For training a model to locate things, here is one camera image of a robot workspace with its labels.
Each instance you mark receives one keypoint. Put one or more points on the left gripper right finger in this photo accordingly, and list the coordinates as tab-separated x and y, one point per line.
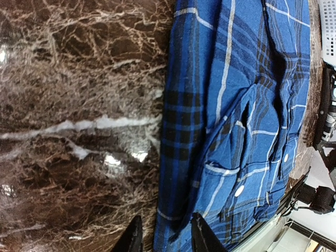
203	238

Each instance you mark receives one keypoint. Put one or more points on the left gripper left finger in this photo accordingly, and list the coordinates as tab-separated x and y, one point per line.
131	239

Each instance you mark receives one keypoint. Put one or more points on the blue plaid long sleeve shirt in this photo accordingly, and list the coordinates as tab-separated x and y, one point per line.
234	103

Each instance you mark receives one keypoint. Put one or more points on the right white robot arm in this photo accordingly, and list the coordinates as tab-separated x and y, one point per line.
320	200

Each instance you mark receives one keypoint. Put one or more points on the black white checkered folded shirt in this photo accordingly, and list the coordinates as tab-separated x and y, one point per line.
326	118

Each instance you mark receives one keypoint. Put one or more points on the white plastic laundry basket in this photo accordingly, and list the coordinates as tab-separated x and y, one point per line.
328	19

